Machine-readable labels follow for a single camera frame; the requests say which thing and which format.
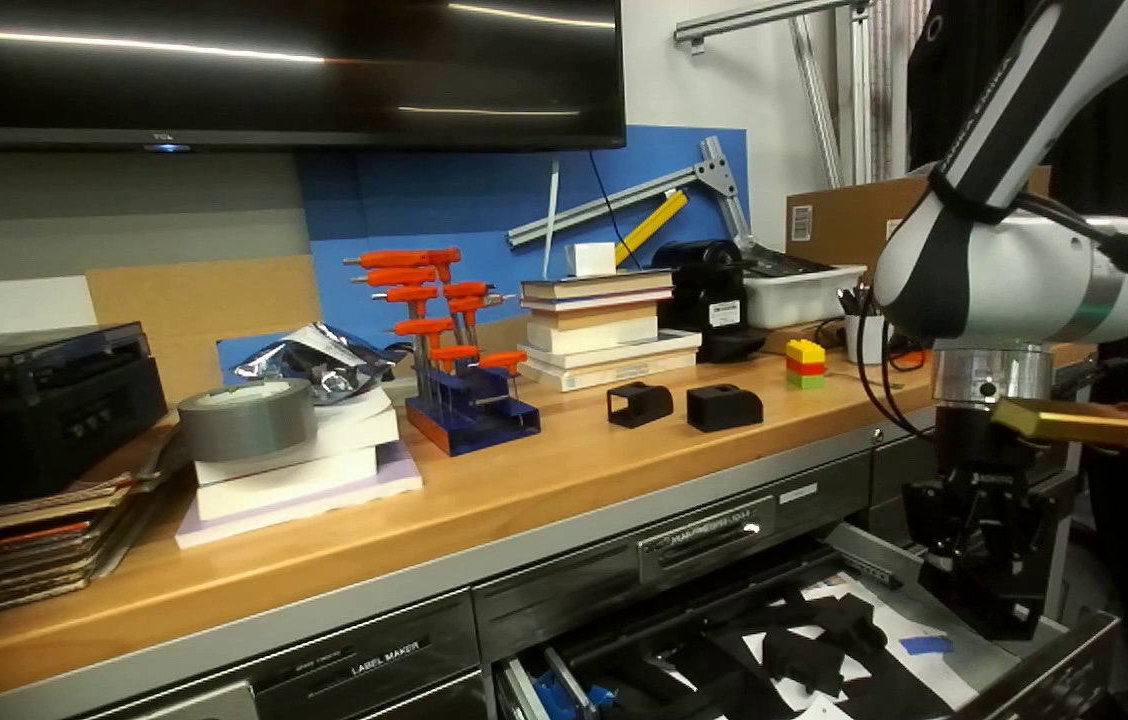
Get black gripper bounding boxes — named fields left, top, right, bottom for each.
left=905, top=406, right=1074, bottom=612

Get black clamp tool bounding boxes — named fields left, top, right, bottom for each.
left=685, top=382, right=768, bottom=437

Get grey metal open drawer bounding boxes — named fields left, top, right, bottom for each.
left=492, top=518, right=1128, bottom=720

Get white paper sheet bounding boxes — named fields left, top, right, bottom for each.
left=731, top=568, right=994, bottom=720

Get blue tape strip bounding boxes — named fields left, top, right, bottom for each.
left=894, top=633, right=954, bottom=659

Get white pen cup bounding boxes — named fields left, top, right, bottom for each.
left=841, top=314, right=894, bottom=372

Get black foam cutout piece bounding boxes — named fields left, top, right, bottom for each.
left=668, top=583, right=960, bottom=720

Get yellow red green lego stack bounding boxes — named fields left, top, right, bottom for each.
left=781, top=338, right=830, bottom=397

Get white plastic bin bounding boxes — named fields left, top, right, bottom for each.
left=740, top=255, right=870, bottom=338

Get brown cardboard box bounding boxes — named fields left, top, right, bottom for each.
left=784, top=160, right=1055, bottom=274

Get wide cream book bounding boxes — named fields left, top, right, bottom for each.
left=514, top=328, right=709, bottom=376

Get black machine white label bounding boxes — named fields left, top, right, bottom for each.
left=651, top=238, right=768, bottom=370

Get wide pale book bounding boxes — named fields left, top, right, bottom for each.
left=528, top=350, right=702, bottom=399

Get thick cream book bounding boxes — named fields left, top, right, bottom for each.
left=524, top=310, right=662, bottom=359

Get silver metal cylinder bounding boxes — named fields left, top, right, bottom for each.
left=541, top=645, right=595, bottom=706

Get blue plastic clip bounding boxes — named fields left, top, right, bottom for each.
left=528, top=677, right=625, bottom=720

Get yellow tool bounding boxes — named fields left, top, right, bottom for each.
left=613, top=187, right=691, bottom=270

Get small white box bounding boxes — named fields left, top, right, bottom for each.
left=573, top=241, right=625, bottom=280

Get blue hex key holder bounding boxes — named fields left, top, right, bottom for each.
left=398, top=364, right=549, bottom=462

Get thin white rod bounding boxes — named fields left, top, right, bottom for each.
left=534, top=160, right=567, bottom=283

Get crumpled silver foil bag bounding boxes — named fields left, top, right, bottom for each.
left=232, top=320, right=402, bottom=410

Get thick white foam book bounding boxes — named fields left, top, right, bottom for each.
left=192, top=443, right=389, bottom=528

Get brown cardboard sheet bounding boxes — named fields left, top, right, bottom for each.
left=82, top=251, right=325, bottom=406

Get large black monitor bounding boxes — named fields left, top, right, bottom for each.
left=0, top=0, right=630, bottom=152

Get stack of dark folders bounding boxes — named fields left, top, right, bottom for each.
left=0, top=419, right=192, bottom=624

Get black electronic box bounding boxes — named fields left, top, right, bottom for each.
left=0, top=320, right=177, bottom=512

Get gold wrist camera bar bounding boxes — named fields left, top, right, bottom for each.
left=989, top=392, right=1128, bottom=462

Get black camera cable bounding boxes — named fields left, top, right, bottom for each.
left=847, top=280, right=942, bottom=448

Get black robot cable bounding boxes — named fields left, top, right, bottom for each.
left=1012, top=187, right=1128, bottom=338

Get black closed drawer silver handle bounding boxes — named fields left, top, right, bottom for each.
left=473, top=490, right=784, bottom=669

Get orange T-handle hex key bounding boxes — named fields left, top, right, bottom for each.
left=439, top=277, right=497, bottom=310
left=423, top=340, right=486, bottom=372
left=365, top=266, right=443, bottom=293
left=380, top=280, right=443, bottom=314
left=391, top=314, right=460, bottom=346
left=473, top=350, right=531, bottom=382
left=346, top=244, right=462, bottom=277

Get blue wall board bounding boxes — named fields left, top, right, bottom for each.
left=216, top=120, right=755, bottom=390

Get grey duct tape roll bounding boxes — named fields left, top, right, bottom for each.
left=177, top=376, right=325, bottom=465

